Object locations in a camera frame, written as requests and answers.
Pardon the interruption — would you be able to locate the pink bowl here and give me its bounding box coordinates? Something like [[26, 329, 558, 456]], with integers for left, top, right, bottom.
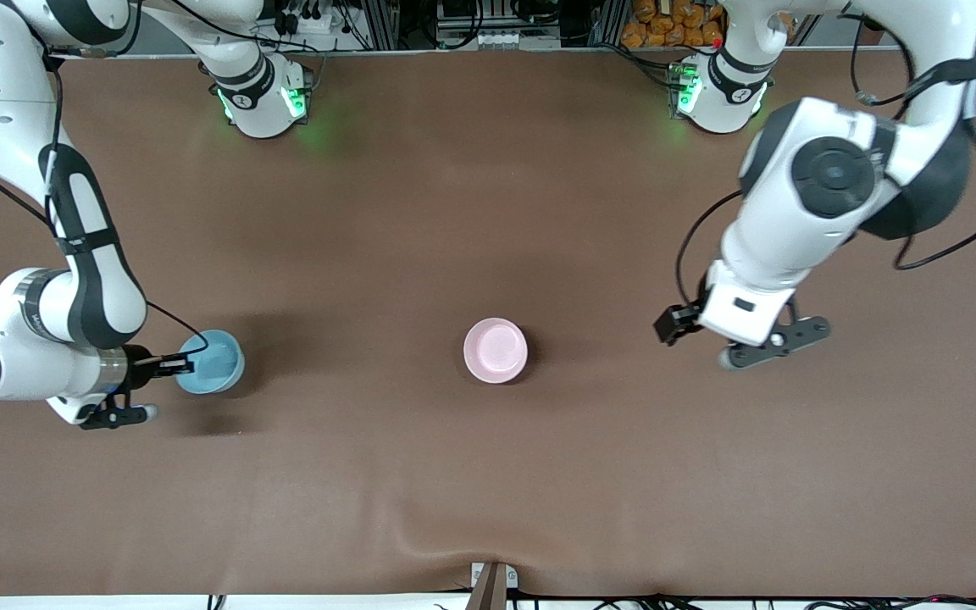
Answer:
[[463, 318, 530, 385]]

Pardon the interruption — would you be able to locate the grey metal equipment box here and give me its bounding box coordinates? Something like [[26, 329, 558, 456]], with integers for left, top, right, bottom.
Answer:
[[435, 0, 565, 33]]

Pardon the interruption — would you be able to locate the brown table mat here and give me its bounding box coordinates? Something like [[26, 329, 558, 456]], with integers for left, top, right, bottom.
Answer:
[[0, 47, 976, 599]]

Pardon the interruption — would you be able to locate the aluminium frame profile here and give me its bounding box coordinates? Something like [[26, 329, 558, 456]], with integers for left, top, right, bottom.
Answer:
[[361, 0, 404, 50], [590, 0, 629, 47]]

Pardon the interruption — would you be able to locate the metal clamp bracket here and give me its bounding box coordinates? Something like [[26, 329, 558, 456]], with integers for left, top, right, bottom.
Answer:
[[468, 561, 520, 610]]

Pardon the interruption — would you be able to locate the orange objects pile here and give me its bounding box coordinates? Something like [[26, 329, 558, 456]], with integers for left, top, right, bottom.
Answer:
[[621, 0, 728, 49]]

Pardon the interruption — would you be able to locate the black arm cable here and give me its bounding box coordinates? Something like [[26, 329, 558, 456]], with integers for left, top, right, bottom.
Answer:
[[675, 4, 976, 330], [0, 0, 211, 367]]

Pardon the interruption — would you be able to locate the white power strip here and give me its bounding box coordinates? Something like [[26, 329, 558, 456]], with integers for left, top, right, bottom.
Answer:
[[272, 0, 345, 35]]

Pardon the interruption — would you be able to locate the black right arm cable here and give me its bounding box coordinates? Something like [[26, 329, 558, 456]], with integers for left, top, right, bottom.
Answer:
[[0, 0, 211, 367]]

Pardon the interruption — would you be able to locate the blue bowl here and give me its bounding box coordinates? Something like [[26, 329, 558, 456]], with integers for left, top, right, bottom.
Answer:
[[175, 330, 246, 396]]

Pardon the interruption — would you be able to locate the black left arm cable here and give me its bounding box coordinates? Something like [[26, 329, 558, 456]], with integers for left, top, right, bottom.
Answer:
[[675, 4, 976, 330]]

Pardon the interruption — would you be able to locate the white terminal block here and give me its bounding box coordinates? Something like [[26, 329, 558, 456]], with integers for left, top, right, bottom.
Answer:
[[478, 30, 541, 49]]

